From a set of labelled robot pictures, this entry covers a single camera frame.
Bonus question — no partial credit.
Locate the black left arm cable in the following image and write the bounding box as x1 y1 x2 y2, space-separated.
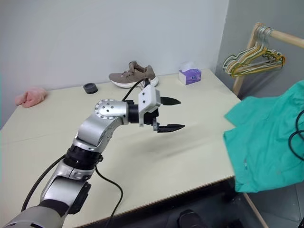
20 79 152 228

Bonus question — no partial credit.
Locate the green t-shirt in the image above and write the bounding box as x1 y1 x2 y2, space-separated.
223 79 304 193

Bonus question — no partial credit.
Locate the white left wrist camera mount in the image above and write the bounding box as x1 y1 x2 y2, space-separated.
137 85 162 114

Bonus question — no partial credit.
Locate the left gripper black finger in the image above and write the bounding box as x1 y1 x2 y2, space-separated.
160 96 182 106
154 123 186 133

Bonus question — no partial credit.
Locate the dark rounded shape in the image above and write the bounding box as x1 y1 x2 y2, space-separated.
178 209 205 228

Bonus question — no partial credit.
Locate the brown sneaker with white sole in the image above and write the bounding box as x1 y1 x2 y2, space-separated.
108 60 159 88

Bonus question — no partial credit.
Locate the black round ring container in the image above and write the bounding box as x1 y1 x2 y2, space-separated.
83 82 99 95

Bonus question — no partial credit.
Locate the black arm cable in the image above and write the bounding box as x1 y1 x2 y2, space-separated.
20 79 152 228
288 111 304 160

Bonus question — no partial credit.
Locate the wooden clothes rack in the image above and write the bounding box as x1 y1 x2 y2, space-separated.
231 22 304 228

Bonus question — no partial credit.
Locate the pink fluffy cloth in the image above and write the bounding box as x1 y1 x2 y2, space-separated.
15 86 48 109

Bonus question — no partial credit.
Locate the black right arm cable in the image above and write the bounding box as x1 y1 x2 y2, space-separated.
288 111 304 160

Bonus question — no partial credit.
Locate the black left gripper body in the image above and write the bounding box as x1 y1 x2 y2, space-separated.
142 107 161 132

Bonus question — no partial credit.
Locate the purple tissue box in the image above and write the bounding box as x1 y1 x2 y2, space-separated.
178 61 202 86

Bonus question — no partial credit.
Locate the bunch of clothes hangers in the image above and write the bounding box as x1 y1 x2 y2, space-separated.
224 26 285 76

